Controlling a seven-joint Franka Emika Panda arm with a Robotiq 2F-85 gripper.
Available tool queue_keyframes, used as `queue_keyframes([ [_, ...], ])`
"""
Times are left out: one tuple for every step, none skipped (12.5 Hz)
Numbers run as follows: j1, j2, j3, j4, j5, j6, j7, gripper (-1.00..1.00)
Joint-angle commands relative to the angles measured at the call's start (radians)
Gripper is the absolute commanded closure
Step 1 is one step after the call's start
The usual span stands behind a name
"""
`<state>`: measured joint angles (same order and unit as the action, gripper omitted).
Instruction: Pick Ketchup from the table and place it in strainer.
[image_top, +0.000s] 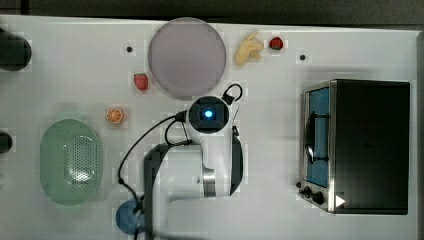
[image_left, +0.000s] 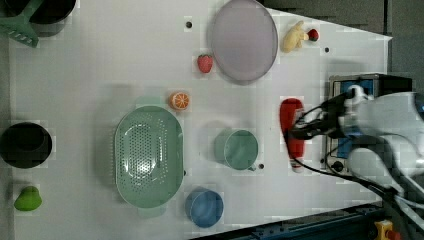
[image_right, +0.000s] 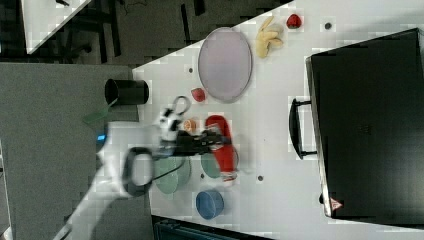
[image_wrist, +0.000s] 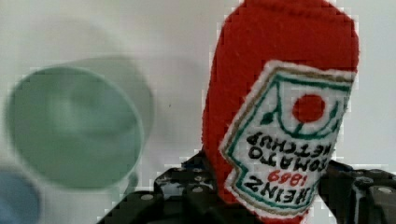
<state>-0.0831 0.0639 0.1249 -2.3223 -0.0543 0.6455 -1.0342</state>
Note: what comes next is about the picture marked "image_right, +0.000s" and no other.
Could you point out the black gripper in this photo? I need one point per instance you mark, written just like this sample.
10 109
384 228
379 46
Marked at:
190 145

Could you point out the red plush ketchup bottle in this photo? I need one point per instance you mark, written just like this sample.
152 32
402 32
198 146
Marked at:
223 153

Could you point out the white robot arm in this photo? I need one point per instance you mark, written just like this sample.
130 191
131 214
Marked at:
128 155

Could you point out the plush orange half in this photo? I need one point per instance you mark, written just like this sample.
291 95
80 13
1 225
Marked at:
190 125

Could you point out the green mug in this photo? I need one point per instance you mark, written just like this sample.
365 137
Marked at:
212 169

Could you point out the red plush strawberry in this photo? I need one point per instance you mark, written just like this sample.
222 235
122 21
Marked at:
198 94

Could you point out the blue cup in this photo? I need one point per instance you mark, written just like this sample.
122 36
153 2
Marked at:
209 204

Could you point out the grey round plate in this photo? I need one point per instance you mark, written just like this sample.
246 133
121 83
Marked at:
225 64

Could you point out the black cylindrical container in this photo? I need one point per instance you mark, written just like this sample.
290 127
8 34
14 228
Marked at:
126 92

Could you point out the green spatula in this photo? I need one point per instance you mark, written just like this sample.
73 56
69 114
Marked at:
98 115

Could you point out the plush peeled banana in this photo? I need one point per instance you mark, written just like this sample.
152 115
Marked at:
268 36

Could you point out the small red strawberry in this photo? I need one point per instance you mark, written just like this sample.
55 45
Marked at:
294 21

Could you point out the black toaster oven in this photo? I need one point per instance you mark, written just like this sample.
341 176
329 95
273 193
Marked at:
368 117

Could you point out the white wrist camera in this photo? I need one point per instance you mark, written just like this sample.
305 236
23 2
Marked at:
169 121

